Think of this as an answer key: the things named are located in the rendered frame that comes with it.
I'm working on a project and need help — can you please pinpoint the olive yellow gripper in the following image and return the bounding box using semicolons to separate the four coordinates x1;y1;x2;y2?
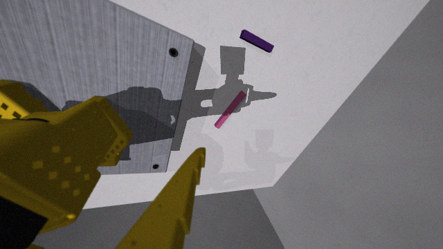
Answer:
114;147;206;249

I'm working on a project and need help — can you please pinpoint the pink flat bar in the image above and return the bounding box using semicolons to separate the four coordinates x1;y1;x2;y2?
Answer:
214;91;246;129

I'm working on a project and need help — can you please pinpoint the dark purple rod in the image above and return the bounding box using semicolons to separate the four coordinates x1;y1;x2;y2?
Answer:
239;30;274;53

